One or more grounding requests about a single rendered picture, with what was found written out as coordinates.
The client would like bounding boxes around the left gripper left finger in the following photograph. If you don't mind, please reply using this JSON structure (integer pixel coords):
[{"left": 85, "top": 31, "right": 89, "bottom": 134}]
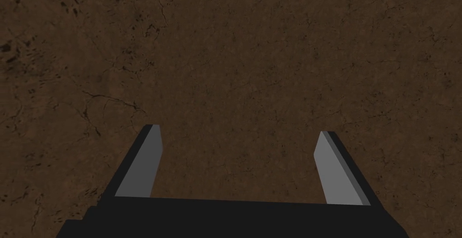
[{"left": 102, "top": 124, "right": 164, "bottom": 198}]

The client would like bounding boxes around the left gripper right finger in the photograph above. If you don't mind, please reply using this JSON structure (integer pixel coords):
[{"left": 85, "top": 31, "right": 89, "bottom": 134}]
[{"left": 313, "top": 130, "right": 384, "bottom": 207}]

